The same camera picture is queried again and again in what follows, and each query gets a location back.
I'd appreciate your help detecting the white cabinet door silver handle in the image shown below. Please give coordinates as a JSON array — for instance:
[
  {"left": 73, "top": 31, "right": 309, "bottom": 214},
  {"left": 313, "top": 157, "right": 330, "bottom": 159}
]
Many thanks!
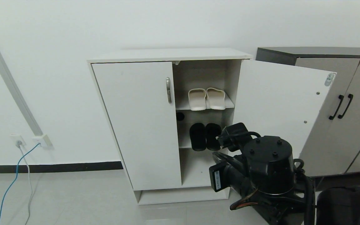
[{"left": 92, "top": 62, "right": 183, "bottom": 191}]

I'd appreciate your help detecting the white shoe cabinet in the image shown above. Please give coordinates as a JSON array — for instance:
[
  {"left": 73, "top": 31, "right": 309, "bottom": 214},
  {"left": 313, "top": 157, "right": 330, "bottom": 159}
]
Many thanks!
[{"left": 87, "top": 47, "right": 253, "bottom": 206}]

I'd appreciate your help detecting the blue cable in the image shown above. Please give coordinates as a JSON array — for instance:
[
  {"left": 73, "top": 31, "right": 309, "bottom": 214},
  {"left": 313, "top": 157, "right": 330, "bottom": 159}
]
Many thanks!
[{"left": 0, "top": 143, "right": 41, "bottom": 225}]

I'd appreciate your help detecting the black slipper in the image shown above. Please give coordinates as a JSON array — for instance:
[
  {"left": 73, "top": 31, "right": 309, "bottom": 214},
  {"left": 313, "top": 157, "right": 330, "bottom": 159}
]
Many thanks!
[
  {"left": 189, "top": 123, "right": 207, "bottom": 152},
  {"left": 206, "top": 123, "right": 223, "bottom": 151}
]

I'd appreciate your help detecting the white cabinet door with hinge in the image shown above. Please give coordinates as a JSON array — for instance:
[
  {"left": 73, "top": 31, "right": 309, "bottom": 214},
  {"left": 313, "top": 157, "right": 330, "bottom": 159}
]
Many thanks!
[{"left": 232, "top": 59, "right": 337, "bottom": 160}]

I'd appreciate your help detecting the white wall junction box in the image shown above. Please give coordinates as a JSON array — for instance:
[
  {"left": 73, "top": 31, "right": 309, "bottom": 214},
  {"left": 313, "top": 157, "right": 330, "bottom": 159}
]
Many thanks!
[{"left": 32, "top": 134, "right": 53, "bottom": 148}]

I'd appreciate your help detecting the grey wall cable duct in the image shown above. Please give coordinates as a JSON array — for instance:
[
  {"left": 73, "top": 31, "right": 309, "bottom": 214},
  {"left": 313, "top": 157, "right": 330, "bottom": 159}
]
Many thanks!
[{"left": 0, "top": 8, "right": 43, "bottom": 137}]

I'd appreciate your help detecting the beige slipper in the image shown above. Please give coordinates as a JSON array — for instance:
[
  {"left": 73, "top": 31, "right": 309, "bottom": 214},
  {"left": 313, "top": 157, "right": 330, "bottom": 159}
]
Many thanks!
[
  {"left": 206, "top": 87, "right": 226, "bottom": 110},
  {"left": 188, "top": 88, "right": 207, "bottom": 111}
]

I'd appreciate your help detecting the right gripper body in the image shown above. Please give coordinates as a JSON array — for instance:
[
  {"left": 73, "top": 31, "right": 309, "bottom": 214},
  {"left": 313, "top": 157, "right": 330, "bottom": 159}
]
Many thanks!
[{"left": 209, "top": 152, "right": 250, "bottom": 193}]

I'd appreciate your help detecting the white cable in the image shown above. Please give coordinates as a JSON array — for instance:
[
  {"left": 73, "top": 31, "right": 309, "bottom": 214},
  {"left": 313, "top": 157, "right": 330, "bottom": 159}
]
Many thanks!
[{"left": 17, "top": 142, "right": 34, "bottom": 225}]

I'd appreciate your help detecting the grey cabinet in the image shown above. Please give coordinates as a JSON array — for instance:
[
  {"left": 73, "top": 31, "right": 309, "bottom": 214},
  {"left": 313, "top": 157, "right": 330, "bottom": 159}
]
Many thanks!
[{"left": 256, "top": 47, "right": 360, "bottom": 188}]

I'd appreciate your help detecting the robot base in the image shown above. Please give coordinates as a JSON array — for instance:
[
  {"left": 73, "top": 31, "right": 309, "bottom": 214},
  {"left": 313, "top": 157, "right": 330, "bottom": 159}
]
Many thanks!
[{"left": 316, "top": 184, "right": 360, "bottom": 225}]

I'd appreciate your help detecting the white wall socket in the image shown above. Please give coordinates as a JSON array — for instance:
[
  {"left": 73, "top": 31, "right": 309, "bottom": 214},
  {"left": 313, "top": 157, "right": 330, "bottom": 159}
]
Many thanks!
[{"left": 10, "top": 134, "right": 27, "bottom": 148}]

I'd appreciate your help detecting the black cable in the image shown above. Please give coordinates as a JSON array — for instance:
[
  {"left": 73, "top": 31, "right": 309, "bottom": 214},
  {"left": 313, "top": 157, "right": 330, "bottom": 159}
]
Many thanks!
[{"left": 294, "top": 159, "right": 316, "bottom": 225}]

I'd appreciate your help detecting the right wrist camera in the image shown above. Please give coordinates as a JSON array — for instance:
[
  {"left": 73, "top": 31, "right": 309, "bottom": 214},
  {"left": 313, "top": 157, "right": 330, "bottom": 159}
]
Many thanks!
[{"left": 217, "top": 122, "right": 262, "bottom": 153}]

